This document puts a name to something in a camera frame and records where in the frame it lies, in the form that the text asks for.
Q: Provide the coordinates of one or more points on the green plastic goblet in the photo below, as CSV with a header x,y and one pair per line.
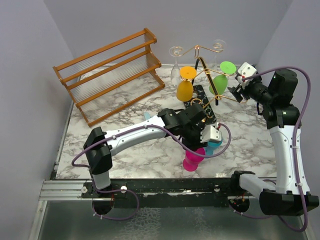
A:
x,y
221,81

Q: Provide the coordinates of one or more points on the gold wire glass rack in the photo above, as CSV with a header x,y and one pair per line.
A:
x,y
204,91

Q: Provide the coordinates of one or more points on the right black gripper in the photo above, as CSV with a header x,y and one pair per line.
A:
x,y
238,90

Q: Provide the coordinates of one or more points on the pink plastic goblet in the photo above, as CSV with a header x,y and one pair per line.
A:
x,y
191,161

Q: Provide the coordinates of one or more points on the wooden shelf rack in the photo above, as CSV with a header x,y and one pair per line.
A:
x,y
111,78

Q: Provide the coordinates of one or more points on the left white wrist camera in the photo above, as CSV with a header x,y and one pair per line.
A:
x,y
211,133

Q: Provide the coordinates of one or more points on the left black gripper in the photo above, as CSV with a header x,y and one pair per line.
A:
x,y
197,144

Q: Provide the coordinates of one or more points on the blue plastic goblet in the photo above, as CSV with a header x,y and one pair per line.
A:
x,y
212,146

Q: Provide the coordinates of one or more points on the orange plastic goblet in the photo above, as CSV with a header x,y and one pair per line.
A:
x,y
185,88

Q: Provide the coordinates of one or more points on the light blue nail file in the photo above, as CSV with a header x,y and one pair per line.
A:
x,y
147,116

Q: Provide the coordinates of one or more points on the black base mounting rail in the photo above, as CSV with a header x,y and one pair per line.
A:
x,y
167,192

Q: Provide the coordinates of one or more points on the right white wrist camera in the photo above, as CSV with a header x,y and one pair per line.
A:
x,y
245,73

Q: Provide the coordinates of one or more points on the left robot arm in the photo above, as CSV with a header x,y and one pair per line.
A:
x,y
101,146

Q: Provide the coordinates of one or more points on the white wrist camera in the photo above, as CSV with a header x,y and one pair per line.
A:
x,y
245,73
211,133

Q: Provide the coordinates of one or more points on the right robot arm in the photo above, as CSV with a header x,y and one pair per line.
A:
x,y
290,196

